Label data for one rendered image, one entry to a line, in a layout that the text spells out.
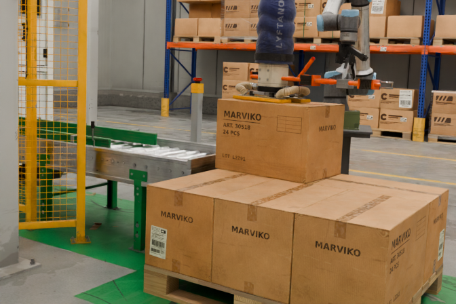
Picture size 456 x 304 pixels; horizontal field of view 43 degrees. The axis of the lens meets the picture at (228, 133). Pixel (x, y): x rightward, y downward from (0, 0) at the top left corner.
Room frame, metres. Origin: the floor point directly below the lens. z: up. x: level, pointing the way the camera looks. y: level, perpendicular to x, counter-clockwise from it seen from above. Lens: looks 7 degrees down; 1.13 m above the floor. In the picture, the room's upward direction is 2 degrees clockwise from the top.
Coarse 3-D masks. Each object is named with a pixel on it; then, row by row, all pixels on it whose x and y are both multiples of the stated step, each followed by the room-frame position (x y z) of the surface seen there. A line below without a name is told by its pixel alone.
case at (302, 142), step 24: (240, 120) 3.19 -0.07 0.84; (264, 120) 3.10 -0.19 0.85; (288, 120) 3.01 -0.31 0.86; (312, 120) 2.96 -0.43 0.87; (336, 120) 3.17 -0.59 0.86; (216, 144) 3.29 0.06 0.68; (240, 144) 3.19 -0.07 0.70; (264, 144) 3.09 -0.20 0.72; (288, 144) 3.00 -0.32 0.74; (312, 144) 2.97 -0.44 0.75; (336, 144) 3.19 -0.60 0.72; (240, 168) 3.18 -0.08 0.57; (264, 168) 3.09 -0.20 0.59; (288, 168) 3.00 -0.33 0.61; (312, 168) 2.98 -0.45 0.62; (336, 168) 3.20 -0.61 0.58
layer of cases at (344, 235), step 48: (192, 192) 2.63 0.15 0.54; (240, 192) 2.67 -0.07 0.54; (288, 192) 2.71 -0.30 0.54; (336, 192) 2.76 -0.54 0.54; (384, 192) 2.80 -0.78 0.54; (432, 192) 2.85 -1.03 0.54; (192, 240) 2.61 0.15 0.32; (240, 240) 2.47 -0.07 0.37; (288, 240) 2.34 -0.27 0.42; (336, 240) 2.23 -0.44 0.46; (384, 240) 2.13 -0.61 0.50; (432, 240) 2.72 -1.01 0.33; (240, 288) 2.46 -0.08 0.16; (288, 288) 2.33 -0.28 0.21; (336, 288) 2.22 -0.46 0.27; (384, 288) 2.12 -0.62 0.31
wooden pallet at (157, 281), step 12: (144, 276) 2.76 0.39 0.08; (156, 276) 2.72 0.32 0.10; (168, 276) 2.70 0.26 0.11; (180, 276) 2.64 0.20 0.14; (432, 276) 2.76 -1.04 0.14; (144, 288) 2.76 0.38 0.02; (156, 288) 2.72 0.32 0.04; (168, 288) 2.70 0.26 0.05; (216, 288) 2.53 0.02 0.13; (228, 288) 2.49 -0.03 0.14; (420, 288) 2.58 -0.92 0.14; (432, 288) 2.88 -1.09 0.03; (180, 300) 2.64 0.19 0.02; (192, 300) 2.64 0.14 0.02; (204, 300) 2.64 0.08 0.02; (240, 300) 2.46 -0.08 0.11; (252, 300) 2.42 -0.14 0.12; (264, 300) 2.39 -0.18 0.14; (420, 300) 2.58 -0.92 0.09
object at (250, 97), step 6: (234, 96) 3.29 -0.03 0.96; (240, 96) 3.26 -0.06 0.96; (246, 96) 3.24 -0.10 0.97; (252, 96) 3.23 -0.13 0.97; (258, 96) 3.20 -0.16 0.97; (264, 96) 3.20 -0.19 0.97; (270, 96) 3.17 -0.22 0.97; (276, 102) 3.10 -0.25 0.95; (282, 102) 3.09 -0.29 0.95; (288, 102) 3.14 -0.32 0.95
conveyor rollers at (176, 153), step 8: (112, 144) 4.11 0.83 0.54; (120, 144) 4.17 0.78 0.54; (128, 144) 4.13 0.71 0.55; (136, 144) 4.19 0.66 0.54; (144, 144) 4.14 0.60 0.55; (144, 152) 3.75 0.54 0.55; (152, 152) 3.79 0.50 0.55; (160, 152) 3.85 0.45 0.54; (168, 152) 3.80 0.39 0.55; (176, 152) 3.86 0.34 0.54; (184, 152) 3.82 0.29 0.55; (192, 152) 3.87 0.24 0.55; (208, 152) 3.88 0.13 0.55
